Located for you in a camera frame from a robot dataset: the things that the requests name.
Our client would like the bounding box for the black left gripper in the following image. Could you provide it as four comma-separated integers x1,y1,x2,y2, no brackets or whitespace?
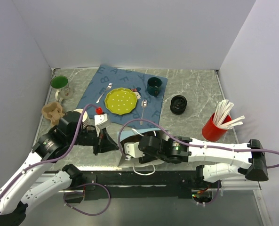
68,124,119,155

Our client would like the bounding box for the light blue paper bag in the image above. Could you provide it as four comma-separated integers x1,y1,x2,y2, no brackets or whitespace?
116,128,170,176

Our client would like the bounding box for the stack of brown paper cups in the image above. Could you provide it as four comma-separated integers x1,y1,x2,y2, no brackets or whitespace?
74,109,90,129

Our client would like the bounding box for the stack of black cup lids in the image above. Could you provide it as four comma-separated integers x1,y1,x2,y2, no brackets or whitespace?
170,95,187,115

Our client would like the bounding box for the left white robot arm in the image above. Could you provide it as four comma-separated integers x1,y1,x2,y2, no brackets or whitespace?
0,111,118,226

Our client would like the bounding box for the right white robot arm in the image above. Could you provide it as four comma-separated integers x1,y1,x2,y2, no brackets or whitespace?
138,135,269,188

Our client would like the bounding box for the green polka dot plate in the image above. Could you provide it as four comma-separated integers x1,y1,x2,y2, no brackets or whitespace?
104,88,137,115

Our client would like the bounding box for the silver spoon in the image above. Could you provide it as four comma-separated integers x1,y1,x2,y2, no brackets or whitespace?
140,99,148,125

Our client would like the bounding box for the blue letter placemat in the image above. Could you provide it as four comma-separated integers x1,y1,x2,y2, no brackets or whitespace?
77,65,167,129

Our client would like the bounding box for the silver fork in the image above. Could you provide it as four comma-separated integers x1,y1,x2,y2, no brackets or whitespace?
96,83,112,103

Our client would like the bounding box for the small cartoon figure toy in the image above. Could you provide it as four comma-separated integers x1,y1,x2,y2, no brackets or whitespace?
131,87,141,99

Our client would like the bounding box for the dark teal mug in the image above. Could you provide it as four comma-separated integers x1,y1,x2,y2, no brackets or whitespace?
147,77,162,97

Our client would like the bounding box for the red cup with stirrers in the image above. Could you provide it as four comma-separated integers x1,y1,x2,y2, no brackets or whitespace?
202,99,245,142

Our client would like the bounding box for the green interior floral mug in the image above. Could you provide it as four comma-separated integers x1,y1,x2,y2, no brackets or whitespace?
50,75,73,102

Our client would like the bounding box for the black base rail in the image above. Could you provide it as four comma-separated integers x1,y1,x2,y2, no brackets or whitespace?
53,171,224,201

